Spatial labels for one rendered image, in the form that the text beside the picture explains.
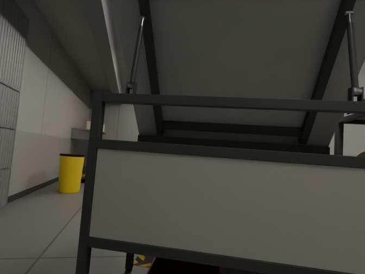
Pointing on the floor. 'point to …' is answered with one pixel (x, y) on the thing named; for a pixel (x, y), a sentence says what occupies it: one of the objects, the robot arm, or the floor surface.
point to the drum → (70, 172)
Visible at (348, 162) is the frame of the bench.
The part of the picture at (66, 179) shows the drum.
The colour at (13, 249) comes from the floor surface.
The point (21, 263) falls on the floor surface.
